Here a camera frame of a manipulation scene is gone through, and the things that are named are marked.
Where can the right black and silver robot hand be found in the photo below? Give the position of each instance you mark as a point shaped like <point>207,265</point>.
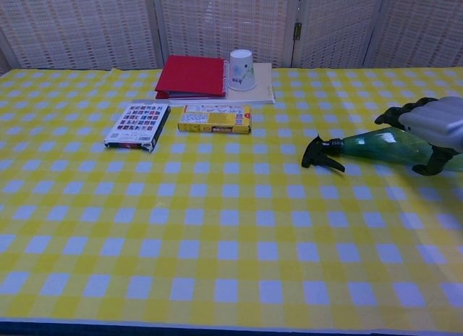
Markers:
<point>437,122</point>

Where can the green spray bottle black trigger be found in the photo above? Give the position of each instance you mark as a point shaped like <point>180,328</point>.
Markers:
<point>380,146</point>

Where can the woven folding screen panel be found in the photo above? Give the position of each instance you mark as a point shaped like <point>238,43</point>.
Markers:
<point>79,24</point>
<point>224,21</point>
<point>423,28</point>
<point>336,28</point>

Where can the brass screen hinge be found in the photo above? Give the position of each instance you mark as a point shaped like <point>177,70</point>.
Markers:
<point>298,30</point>

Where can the beige spiral notebook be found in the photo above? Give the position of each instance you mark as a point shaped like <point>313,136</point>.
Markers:
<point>262,86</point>

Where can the white paper cup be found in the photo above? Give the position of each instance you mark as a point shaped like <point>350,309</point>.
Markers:
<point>241,70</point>

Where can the yellow flat carton box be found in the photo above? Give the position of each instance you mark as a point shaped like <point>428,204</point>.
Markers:
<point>215,120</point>

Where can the yellow white checked tablecloth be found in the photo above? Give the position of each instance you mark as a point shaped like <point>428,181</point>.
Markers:
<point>217,213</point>

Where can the red spiral notebook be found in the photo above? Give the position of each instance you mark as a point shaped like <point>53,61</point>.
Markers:
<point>191,75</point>

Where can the white picture card box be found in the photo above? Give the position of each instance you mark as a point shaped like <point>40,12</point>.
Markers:
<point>139,124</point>

